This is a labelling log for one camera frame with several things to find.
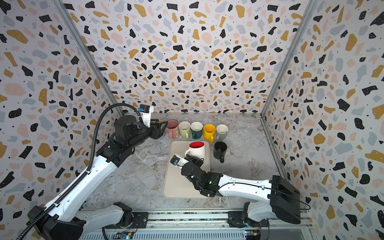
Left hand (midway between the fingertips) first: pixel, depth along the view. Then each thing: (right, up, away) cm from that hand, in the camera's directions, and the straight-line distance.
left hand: (162, 118), depth 68 cm
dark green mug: (+15, -5, +34) cm, 37 cm away
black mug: (+29, -19, +27) cm, 44 cm away
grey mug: (+32, -6, +35) cm, 48 cm away
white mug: (+16, -15, +5) cm, 22 cm away
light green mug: (+6, -4, +37) cm, 37 cm away
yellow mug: (+23, -8, +32) cm, 40 cm away
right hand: (+10, -17, +7) cm, 21 cm away
